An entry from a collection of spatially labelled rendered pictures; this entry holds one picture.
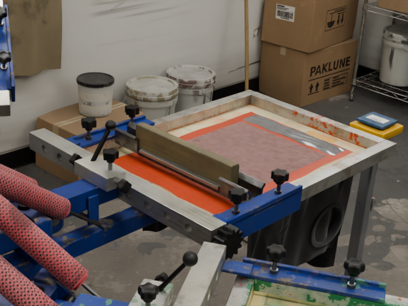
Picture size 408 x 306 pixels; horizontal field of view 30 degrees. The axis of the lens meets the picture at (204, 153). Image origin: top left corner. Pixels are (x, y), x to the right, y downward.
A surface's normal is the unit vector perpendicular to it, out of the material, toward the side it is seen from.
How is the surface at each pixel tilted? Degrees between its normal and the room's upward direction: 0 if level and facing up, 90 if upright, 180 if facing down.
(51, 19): 89
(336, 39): 91
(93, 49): 90
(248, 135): 0
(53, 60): 88
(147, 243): 0
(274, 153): 0
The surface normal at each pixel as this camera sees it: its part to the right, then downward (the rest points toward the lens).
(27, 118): 0.72, 0.33
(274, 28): -0.64, 0.29
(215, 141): 0.06, -0.91
